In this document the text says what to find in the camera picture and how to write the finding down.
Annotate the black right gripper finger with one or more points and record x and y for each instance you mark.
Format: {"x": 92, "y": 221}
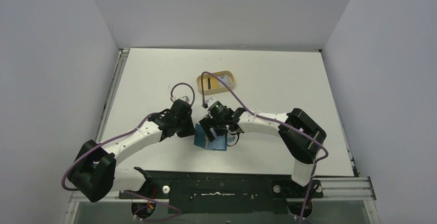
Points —
{"x": 207, "y": 129}
{"x": 220, "y": 131}

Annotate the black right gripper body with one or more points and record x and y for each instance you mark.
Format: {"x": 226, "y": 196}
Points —
{"x": 209, "y": 128}

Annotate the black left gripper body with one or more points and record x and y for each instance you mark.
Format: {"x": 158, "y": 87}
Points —
{"x": 185, "y": 126}

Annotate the blue leather card holder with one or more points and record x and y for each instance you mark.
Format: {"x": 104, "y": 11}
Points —
{"x": 201, "y": 140}

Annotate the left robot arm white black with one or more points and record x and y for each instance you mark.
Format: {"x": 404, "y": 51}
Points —
{"x": 95, "y": 171}

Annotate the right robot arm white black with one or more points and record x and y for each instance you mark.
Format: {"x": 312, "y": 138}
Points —
{"x": 302, "y": 136}

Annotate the yellow card in tray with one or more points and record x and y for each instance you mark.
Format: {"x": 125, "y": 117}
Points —
{"x": 211, "y": 83}

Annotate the grey card in tray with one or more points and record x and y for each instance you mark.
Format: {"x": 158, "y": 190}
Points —
{"x": 225, "y": 80}

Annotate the beige oval tray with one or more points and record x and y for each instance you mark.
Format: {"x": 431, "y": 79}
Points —
{"x": 200, "y": 82}

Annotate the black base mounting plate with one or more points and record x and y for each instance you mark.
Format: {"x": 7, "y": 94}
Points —
{"x": 224, "y": 193}

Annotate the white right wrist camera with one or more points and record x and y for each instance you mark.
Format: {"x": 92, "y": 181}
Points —
{"x": 209, "y": 103}

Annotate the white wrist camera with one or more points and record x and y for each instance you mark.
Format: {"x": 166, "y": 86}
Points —
{"x": 183, "y": 98}
{"x": 209, "y": 103}

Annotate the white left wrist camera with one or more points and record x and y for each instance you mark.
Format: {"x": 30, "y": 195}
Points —
{"x": 183, "y": 98}

